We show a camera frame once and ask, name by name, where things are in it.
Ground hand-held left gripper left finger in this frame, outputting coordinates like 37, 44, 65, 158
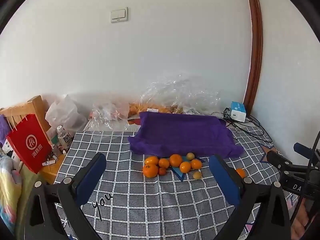
24, 152, 108, 240

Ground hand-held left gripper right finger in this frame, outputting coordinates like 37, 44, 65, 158
209, 154, 292, 240

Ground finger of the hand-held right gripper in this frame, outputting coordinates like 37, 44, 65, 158
294, 142, 316, 158
266, 152, 294, 174

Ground large orange with stem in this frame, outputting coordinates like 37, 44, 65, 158
143, 164, 159, 178

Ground person's right hand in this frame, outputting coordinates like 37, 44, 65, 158
291, 200, 314, 240

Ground wooden nightstand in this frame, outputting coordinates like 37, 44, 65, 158
40, 151, 67, 184

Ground clear plastic bottle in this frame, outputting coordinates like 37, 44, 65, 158
57, 126, 72, 150

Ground purple towel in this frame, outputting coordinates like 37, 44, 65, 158
128, 111, 245, 158

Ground white blue box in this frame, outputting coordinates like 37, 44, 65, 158
230, 101, 247, 123

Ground clear plastic bag with fruit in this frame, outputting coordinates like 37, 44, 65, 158
87, 101, 131, 131

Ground grey checkered bed sheet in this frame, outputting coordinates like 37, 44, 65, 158
54, 116, 298, 240

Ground white plastic bag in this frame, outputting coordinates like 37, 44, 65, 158
45, 94, 87, 137

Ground red paper bag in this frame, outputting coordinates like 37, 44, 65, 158
5, 114, 53, 175

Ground pack of oranges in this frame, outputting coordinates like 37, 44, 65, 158
128, 102, 184, 116

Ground colourful blanket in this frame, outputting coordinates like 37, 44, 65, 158
0, 152, 34, 235

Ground white black printed bag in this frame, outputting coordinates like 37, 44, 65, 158
2, 140, 21, 166

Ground wooden chair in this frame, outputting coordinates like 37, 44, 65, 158
0, 95, 50, 140

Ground large clear plastic bag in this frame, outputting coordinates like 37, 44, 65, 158
139, 72, 223, 120

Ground purple cloth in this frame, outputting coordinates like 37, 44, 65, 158
0, 115, 12, 147

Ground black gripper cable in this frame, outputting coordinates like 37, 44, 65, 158
292, 129, 320, 230

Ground black cables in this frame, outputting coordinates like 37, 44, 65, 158
222, 107, 273, 143

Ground brown wooden door frame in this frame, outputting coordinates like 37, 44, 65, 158
243, 0, 263, 117

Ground white light switch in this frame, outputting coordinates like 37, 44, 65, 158
110, 7, 128, 23

